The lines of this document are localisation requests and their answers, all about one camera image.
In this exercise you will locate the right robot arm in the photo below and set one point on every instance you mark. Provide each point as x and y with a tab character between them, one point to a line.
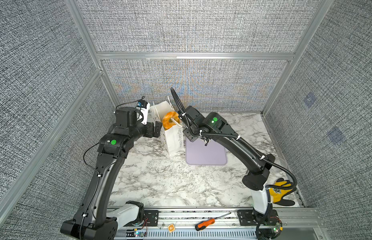
215	128

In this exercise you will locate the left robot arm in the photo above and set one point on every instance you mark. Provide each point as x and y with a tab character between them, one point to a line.
90	221

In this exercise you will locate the yellow black work glove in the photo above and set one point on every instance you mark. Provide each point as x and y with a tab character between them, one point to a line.
278	195

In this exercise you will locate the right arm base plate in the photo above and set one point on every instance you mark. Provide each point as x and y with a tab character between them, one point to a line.
272	224

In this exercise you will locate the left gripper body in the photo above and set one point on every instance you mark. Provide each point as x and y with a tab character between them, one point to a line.
148	130

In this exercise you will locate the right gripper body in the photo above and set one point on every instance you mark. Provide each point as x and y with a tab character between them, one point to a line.
191	134

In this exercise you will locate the orange handled screwdriver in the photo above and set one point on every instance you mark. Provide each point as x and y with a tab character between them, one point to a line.
204	224

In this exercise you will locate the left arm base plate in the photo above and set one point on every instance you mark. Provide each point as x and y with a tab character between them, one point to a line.
149	218

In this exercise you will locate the lilac plastic tray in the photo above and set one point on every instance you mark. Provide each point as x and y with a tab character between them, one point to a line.
197	153

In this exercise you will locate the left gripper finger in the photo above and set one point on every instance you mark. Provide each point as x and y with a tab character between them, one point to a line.
158	125
157	132

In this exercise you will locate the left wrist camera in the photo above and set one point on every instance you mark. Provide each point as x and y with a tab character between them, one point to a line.
143	106

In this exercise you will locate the ring-shaped fake bread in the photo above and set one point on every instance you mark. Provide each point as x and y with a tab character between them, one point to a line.
167	124

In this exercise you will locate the aluminium front rail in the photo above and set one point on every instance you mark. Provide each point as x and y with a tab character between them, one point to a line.
188	223

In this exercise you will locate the small orange tag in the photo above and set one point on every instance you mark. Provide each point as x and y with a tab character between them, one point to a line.
171	228

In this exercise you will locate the white paper bag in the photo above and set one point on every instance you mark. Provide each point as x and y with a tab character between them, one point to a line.
172	139

